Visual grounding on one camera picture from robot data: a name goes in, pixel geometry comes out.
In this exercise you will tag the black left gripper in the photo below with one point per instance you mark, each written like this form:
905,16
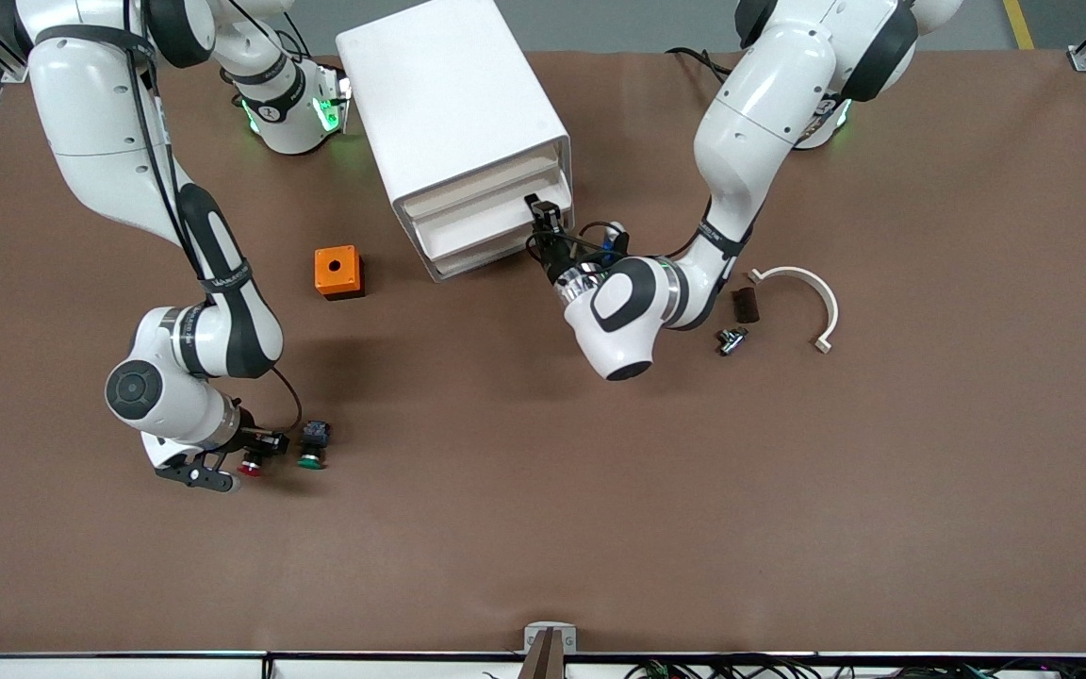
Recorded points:
555,256

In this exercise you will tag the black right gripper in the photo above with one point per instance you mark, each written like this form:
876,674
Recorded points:
250,439

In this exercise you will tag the red push button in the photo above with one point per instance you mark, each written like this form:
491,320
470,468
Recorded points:
250,466

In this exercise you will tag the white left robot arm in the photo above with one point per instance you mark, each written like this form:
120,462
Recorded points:
760,113

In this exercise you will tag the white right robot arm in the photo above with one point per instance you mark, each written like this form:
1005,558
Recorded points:
100,113

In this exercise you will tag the green push button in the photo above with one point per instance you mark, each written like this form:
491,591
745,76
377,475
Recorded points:
312,461

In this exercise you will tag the white drawer cabinet housing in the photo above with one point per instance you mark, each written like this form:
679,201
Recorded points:
439,85

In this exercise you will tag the brown cylinder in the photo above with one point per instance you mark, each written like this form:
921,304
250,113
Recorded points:
746,306

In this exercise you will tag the metal tee fitting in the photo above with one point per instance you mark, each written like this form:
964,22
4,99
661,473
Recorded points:
732,341

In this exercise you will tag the brown table cover sheet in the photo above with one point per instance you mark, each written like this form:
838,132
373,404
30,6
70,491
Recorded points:
600,519

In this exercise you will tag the yellow floor tape strip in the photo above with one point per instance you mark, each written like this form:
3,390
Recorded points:
1019,24

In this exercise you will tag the orange button enclosure box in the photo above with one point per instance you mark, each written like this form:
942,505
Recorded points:
324,278

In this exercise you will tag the aluminium table edge rail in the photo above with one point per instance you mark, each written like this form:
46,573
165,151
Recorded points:
128,665

